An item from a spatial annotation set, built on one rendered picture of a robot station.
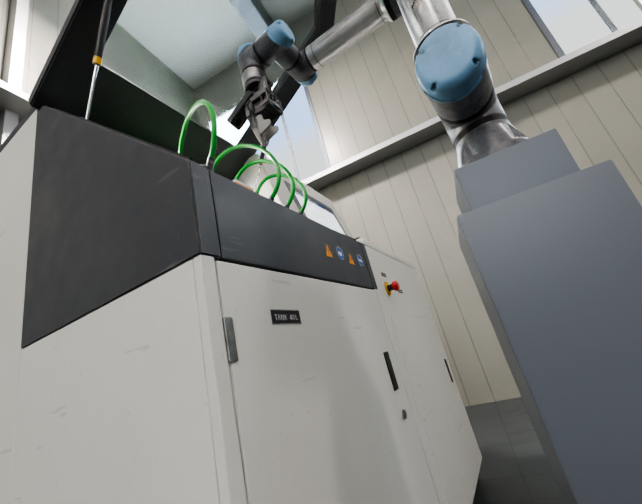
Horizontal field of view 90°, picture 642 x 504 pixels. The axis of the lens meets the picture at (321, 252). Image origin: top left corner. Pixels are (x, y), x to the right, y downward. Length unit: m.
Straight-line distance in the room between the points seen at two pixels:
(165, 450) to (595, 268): 0.66
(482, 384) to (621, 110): 2.57
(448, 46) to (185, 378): 0.68
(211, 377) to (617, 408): 0.55
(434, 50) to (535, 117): 3.08
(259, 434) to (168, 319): 0.20
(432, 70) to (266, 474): 0.69
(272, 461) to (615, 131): 3.61
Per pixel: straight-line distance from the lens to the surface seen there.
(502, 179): 0.69
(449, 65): 0.69
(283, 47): 1.12
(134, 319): 0.59
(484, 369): 3.18
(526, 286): 0.61
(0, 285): 1.16
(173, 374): 0.50
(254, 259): 0.56
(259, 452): 0.49
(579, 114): 3.80
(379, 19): 1.12
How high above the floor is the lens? 0.61
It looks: 19 degrees up
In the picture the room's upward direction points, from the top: 14 degrees counter-clockwise
